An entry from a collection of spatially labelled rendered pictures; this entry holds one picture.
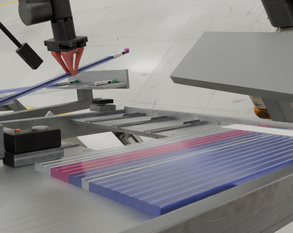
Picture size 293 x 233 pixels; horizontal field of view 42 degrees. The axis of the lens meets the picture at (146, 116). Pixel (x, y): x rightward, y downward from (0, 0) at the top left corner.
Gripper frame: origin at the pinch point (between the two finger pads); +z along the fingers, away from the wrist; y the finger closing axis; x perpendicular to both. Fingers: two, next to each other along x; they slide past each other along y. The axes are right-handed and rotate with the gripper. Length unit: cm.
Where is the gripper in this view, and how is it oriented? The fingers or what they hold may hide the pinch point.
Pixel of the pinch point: (71, 72)
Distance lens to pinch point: 105.3
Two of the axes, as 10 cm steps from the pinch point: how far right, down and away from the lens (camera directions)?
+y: 8.2, 1.3, -5.6
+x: 5.6, -3.8, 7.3
